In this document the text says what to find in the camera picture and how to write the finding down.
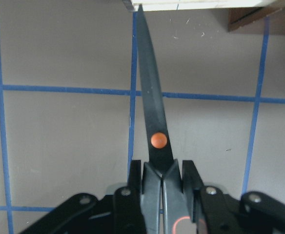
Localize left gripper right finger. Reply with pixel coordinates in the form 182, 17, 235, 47
182, 160, 285, 234

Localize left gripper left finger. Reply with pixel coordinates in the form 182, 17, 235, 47
23, 160, 146, 234

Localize grey orange scissors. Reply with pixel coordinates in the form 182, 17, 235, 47
136, 5, 208, 234

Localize wooden drawer with white handle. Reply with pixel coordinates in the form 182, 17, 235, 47
122, 0, 275, 12

